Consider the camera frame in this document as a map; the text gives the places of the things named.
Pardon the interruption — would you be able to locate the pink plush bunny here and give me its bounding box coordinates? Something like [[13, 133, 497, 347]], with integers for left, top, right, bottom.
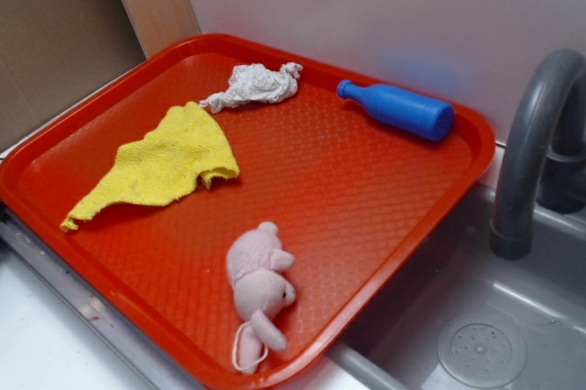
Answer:
[[226, 222, 297, 374]]

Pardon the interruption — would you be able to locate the red plastic tray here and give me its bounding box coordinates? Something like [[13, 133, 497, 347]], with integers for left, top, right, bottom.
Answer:
[[1, 35, 495, 389]]

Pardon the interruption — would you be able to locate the crumpled white paper towel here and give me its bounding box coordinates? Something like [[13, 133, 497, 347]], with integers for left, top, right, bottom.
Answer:
[[199, 62, 303, 114]]

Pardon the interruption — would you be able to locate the yellow cloth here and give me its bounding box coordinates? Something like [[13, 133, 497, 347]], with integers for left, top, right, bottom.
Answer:
[[60, 102, 240, 233]]

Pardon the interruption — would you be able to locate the blue plastic bottle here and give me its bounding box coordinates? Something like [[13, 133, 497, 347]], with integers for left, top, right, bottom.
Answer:
[[336, 80, 455, 142]]

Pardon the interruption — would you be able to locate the grey toy sink basin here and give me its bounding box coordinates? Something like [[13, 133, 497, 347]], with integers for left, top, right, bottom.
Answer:
[[331, 185, 585, 389]]

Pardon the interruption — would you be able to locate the grey toy faucet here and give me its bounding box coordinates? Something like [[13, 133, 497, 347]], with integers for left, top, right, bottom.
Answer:
[[490, 49, 585, 260]]

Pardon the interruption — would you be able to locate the round grey sink drain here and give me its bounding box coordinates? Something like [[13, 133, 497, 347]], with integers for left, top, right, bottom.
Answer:
[[436, 313, 527, 389]]

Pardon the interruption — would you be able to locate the brown cardboard panel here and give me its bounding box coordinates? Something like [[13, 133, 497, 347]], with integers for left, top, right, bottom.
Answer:
[[1, 0, 145, 149]]

